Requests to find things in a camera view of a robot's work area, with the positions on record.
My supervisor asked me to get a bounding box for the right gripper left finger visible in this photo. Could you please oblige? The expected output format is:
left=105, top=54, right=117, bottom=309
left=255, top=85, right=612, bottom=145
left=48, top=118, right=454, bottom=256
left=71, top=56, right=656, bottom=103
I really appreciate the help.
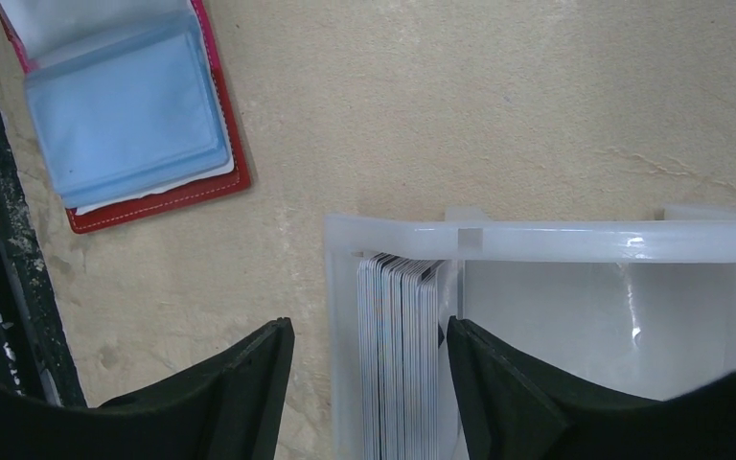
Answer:
left=0, top=318, right=294, bottom=459

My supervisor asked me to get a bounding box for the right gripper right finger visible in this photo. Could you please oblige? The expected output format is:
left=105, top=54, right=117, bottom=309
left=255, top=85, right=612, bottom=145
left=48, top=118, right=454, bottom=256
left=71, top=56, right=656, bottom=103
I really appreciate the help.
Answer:
left=446, top=317, right=736, bottom=459

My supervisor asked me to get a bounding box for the white plastic card box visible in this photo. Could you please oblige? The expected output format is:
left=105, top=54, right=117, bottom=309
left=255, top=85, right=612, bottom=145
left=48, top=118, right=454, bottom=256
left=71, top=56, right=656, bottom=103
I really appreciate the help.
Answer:
left=324, top=205, right=736, bottom=459

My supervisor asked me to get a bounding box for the red card holder wallet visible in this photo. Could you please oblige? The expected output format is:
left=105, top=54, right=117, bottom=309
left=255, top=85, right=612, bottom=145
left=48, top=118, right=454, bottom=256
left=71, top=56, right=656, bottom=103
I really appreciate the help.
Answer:
left=0, top=1, right=252, bottom=234

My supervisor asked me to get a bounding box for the stack of white cards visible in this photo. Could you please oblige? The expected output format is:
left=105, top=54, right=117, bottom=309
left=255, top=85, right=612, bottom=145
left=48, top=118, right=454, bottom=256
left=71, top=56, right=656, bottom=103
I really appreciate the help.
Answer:
left=357, top=253, right=443, bottom=459

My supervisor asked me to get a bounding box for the black front table rail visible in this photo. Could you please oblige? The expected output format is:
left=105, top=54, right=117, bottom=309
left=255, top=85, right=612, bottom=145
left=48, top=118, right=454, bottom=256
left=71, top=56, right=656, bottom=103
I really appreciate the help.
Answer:
left=0, top=6, right=88, bottom=409

